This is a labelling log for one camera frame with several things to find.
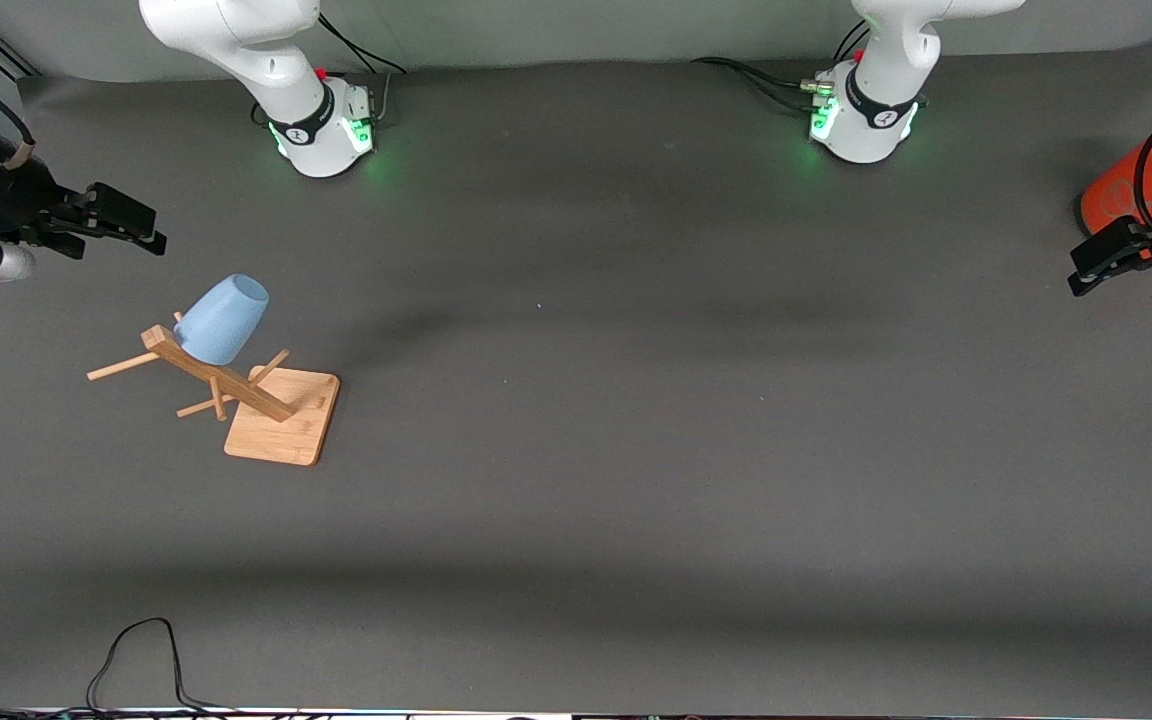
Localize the light blue plastic cup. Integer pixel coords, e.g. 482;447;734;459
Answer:
174;274;270;366

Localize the wooden cup rack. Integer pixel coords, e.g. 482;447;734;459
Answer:
86;312;342;467

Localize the orange cylindrical can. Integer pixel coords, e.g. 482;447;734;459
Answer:
1080;100;1152;263

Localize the dark grey table mat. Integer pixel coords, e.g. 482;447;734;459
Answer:
0;38;1152;715

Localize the black right arm base cable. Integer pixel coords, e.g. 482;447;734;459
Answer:
319;12;407;127

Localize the black arm base cable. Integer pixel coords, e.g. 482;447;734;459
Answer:
319;12;407;127
691;20;872;113

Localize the black left arm base cable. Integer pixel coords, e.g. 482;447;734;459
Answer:
691;20;872;113

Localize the looped black floor cable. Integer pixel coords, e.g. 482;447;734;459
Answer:
86;618;237;717

